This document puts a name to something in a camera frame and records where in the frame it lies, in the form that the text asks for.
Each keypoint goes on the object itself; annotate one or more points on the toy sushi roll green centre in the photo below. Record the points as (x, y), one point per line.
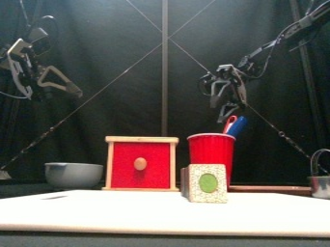
(208, 183)

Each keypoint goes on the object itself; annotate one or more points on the small metal pot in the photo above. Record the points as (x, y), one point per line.
(319, 186)

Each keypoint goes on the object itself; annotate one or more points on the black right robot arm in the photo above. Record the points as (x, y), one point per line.
(301, 27)

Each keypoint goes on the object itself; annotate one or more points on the brown rectangular plate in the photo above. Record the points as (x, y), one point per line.
(270, 189)

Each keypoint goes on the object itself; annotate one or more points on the vertical metal frame post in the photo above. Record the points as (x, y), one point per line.
(306, 80)
(164, 96)

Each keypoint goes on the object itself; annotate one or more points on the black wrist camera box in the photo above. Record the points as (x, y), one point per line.
(39, 40)

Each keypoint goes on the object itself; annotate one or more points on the red plastic cup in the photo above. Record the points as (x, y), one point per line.
(210, 151)

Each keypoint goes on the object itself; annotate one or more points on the white cutting board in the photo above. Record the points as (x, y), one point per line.
(128, 212)

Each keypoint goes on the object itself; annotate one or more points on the pale blue bowl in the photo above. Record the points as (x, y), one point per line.
(72, 175)

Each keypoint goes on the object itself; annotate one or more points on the grey metal frame clamp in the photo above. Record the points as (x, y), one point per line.
(3, 175)

